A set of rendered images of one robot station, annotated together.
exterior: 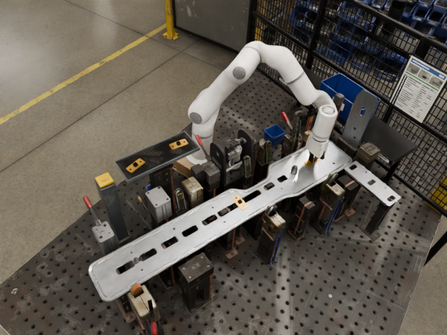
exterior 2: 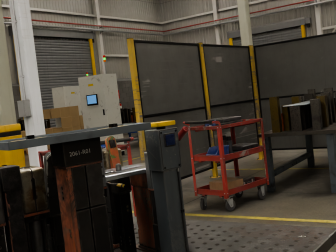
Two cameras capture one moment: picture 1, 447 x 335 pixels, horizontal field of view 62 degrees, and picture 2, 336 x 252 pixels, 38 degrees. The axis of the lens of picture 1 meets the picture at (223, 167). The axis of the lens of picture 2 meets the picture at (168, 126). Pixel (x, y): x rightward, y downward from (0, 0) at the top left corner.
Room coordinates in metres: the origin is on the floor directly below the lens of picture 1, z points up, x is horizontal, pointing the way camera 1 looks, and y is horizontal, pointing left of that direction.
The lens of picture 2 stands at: (2.35, 0.58, 1.22)
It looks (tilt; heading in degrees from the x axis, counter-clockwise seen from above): 3 degrees down; 182
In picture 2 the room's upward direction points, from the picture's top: 6 degrees counter-clockwise
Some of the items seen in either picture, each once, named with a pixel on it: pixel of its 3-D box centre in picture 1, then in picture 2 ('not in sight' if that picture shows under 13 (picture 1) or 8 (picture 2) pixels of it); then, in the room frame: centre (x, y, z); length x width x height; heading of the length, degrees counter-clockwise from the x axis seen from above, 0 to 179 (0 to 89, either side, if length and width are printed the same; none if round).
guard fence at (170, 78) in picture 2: not in sight; (208, 110); (-4.93, 0.89, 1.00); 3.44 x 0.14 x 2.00; 147
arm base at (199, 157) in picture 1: (201, 143); not in sight; (1.53, 0.13, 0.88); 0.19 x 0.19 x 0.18
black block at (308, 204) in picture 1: (301, 219); not in sight; (1.06, -0.41, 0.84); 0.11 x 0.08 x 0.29; 38
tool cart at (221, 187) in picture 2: not in sight; (227, 160); (-3.01, 0.96, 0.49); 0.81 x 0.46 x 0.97; 135
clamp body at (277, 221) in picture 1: (270, 237); not in sight; (0.93, -0.24, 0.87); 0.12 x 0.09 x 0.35; 38
